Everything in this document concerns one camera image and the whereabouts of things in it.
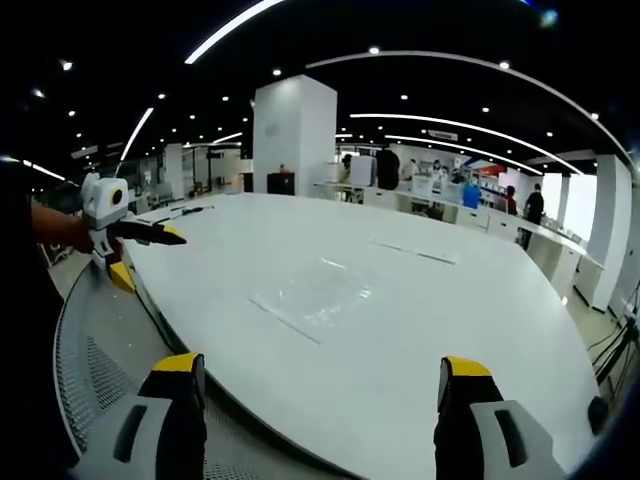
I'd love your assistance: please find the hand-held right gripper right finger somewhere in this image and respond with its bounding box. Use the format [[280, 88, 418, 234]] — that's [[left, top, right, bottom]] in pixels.
[[433, 355, 569, 480]]

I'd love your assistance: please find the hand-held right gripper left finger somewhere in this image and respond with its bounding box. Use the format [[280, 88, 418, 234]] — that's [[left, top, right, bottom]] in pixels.
[[69, 352, 209, 480]]

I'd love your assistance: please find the narrow clear food packaging bag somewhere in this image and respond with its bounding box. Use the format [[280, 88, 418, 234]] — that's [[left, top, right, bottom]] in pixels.
[[369, 238, 459, 266]]

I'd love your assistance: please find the black round object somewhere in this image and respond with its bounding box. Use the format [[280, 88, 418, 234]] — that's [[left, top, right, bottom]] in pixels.
[[586, 395, 610, 435]]

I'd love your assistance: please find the large clear food packaging bag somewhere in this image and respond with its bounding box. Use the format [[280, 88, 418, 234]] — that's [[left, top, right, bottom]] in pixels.
[[248, 256, 375, 347]]

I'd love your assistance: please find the white square pillar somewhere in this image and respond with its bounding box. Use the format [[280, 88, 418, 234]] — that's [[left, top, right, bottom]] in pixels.
[[251, 74, 339, 197]]

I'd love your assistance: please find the dark cable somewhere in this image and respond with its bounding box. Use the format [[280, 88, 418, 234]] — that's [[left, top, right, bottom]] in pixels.
[[169, 202, 217, 217]]

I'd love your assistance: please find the white box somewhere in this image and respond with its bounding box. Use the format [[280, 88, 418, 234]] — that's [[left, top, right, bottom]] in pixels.
[[349, 155, 377, 188]]

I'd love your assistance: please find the person's dark clothing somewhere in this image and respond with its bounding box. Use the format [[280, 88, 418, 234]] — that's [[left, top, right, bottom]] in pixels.
[[0, 162, 81, 480]]

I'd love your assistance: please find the black tripod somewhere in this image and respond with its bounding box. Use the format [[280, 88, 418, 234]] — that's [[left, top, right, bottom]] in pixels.
[[593, 304, 640, 394]]

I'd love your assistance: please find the white wall pillar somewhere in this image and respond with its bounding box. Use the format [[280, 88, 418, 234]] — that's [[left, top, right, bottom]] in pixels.
[[585, 153, 634, 311]]

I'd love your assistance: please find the grey mesh chair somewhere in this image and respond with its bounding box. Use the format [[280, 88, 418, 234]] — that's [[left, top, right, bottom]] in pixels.
[[52, 259, 351, 480]]

